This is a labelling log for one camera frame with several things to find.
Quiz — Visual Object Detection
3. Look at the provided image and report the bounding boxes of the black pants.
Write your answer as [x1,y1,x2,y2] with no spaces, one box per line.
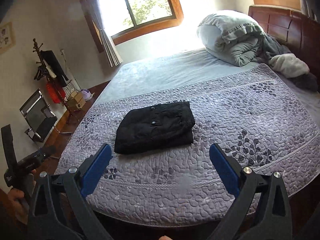
[114,101,196,155]

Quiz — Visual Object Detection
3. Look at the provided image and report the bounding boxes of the person's left hand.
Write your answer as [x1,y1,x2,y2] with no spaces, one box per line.
[7,189,28,225]

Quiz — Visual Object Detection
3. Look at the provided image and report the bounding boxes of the light blue bed sheet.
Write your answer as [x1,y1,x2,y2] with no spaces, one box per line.
[95,47,320,113]

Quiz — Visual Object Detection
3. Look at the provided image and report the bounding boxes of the grey-green duvet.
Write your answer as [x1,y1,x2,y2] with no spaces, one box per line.
[205,34,273,67]

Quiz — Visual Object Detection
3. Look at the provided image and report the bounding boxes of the striped bag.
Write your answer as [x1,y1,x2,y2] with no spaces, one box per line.
[60,79,77,98]

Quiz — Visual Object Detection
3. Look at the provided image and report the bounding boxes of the white fleece cloth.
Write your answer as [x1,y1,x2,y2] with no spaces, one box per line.
[269,54,310,78]

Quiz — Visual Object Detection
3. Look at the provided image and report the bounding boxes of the dark grey blanket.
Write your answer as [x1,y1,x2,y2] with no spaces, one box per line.
[255,34,292,63]

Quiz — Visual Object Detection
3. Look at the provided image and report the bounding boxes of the black hanging garment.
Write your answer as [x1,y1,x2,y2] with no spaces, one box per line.
[40,50,69,87]

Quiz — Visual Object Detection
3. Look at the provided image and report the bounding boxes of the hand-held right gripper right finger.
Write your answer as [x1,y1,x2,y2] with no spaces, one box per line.
[209,144,293,240]

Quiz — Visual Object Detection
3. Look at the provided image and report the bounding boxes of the dark grey cloth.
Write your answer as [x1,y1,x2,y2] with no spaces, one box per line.
[292,72,319,92]

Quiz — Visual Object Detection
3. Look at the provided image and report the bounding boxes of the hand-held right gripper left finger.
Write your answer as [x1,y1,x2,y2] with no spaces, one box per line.
[26,144,113,240]

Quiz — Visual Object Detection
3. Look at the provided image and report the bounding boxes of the wooden headboard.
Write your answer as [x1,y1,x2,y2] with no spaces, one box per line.
[248,5,320,80]

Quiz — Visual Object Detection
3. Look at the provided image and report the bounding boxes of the chrome mesh chair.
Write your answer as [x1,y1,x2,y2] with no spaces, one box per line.
[19,89,66,143]

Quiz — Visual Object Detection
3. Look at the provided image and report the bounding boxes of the red bag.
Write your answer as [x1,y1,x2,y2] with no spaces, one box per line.
[46,82,66,104]

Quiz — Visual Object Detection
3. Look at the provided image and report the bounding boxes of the framed wall picture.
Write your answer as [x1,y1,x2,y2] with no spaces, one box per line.
[0,22,16,55]

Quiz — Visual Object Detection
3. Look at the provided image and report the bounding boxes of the grey quilted bedspread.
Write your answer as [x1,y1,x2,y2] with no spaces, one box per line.
[54,63,320,228]

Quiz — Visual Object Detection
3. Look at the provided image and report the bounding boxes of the large wooden-framed window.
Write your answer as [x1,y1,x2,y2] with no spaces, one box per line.
[82,0,184,46]

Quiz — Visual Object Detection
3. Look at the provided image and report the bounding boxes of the light blue pillow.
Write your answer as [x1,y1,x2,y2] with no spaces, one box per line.
[196,10,262,53]

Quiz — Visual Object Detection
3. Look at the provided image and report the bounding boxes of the wooden coat rack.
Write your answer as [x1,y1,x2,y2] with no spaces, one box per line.
[32,38,83,124]

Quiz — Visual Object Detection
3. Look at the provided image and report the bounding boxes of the white and purple container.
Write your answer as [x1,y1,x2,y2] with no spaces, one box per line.
[80,89,95,101]

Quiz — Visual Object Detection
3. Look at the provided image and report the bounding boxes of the cardboard box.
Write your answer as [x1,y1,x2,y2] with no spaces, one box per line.
[67,96,86,112]

